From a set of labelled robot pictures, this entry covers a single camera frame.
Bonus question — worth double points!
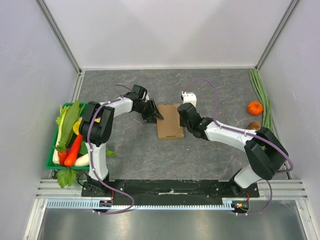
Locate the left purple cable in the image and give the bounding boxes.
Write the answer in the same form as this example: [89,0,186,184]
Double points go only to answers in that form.
[88,84,136,215]

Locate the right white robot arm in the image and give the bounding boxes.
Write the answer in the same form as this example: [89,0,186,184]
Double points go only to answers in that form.
[177,102,289,197]

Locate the green long beans bundle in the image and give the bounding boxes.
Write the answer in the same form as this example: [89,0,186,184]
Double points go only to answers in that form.
[249,68,274,131]

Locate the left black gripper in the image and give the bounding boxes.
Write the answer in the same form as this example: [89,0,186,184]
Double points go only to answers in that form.
[135,100,163,125]

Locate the brown toy mushroom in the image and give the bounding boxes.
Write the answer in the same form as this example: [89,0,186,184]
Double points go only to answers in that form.
[247,121,261,131]

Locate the yellow toy napa cabbage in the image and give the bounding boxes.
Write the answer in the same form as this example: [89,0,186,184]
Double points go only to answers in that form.
[72,117,82,136]

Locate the brown cardboard box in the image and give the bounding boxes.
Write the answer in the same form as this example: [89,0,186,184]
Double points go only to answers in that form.
[156,103,185,141]

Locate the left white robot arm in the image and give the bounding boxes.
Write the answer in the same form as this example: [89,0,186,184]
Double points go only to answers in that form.
[79,84,164,197]

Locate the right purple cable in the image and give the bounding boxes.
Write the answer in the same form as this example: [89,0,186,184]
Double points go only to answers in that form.
[183,78,295,216]

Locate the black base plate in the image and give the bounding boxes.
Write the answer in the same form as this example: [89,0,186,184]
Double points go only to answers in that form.
[81,178,261,206]

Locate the purple cable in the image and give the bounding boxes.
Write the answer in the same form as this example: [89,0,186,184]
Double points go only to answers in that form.
[88,84,136,215]
[183,78,295,216]

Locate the orange toy pumpkin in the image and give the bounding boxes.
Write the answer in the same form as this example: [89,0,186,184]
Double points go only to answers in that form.
[246,101,264,116]

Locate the white toy radish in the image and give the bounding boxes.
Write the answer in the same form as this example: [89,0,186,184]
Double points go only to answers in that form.
[74,153,90,167]

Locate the orange toy carrot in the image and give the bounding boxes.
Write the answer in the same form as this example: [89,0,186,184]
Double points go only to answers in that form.
[64,134,83,167]

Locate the grey slotted cable duct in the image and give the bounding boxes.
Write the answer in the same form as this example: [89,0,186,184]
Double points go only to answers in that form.
[46,197,238,211]

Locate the green leafy vegetable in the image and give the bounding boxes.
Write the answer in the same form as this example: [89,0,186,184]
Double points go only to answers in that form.
[54,99,84,152]

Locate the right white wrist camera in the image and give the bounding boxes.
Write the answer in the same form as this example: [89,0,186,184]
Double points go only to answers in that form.
[181,91,197,107]

